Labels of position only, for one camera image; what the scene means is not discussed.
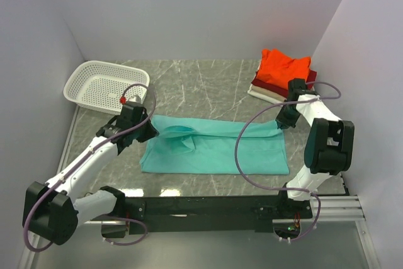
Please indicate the white perforated plastic basket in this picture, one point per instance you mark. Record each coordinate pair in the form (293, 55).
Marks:
(98, 85)

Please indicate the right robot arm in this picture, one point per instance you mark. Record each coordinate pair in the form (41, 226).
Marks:
(329, 146)

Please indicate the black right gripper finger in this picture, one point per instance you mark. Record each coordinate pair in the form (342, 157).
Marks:
(281, 119)
(286, 124)

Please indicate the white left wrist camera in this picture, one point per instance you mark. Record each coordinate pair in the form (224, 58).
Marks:
(126, 98)

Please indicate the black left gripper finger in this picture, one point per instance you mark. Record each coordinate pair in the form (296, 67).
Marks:
(144, 138)
(151, 131)

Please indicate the folded orange t-shirt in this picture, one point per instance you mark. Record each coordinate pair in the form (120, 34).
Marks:
(278, 69)

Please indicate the teal t-shirt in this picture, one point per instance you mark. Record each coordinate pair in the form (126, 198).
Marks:
(214, 147)

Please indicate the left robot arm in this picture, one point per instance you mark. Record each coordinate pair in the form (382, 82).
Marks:
(53, 210)

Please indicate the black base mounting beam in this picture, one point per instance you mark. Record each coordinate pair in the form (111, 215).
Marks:
(191, 214)

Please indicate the folded dark red t-shirt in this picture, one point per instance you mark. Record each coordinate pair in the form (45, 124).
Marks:
(279, 90)

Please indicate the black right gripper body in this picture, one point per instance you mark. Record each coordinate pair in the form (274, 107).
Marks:
(294, 113)

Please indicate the folded white t-shirt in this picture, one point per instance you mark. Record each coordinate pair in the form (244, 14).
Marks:
(271, 98)

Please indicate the folded beige t-shirt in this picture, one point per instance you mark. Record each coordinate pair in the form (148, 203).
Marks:
(255, 88)

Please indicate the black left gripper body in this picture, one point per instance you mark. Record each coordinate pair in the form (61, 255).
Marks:
(135, 131)

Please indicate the aluminium extrusion rail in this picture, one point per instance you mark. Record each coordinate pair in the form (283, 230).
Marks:
(340, 240)

